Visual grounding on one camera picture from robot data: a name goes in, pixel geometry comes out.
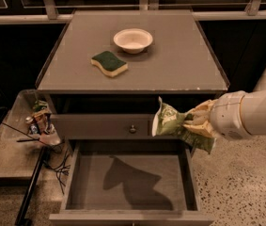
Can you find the grey drawer cabinet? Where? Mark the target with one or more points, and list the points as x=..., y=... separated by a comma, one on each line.
x=104, y=85

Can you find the green jalapeno chip bag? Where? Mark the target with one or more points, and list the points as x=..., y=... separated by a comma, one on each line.
x=168, y=121

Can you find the metal window railing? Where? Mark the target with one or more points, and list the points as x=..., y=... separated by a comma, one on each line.
x=107, y=11

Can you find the black metal floor rail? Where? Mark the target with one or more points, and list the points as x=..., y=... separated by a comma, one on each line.
x=21, y=220

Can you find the round metal drawer knob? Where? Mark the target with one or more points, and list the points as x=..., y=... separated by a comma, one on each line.
x=132, y=129

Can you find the clear plastic bin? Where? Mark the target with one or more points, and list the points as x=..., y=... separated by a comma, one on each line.
x=15, y=128

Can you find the open grey middle drawer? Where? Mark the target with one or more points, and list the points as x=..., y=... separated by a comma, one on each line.
x=131, y=183

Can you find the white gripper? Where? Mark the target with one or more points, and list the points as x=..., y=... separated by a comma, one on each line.
x=226, y=116

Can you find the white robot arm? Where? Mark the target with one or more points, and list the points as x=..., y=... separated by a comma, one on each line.
x=253, y=113

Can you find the closed grey top drawer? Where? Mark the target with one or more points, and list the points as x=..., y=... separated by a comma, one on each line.
x=103, y=126

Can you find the white paper bowl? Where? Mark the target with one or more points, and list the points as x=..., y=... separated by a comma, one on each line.
x=133, y=41

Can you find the snack packages in bin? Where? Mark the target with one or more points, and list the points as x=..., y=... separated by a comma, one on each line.
x=39, y=121

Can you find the green yellow sponge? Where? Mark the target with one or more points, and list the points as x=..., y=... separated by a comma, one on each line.
x=109, y=64

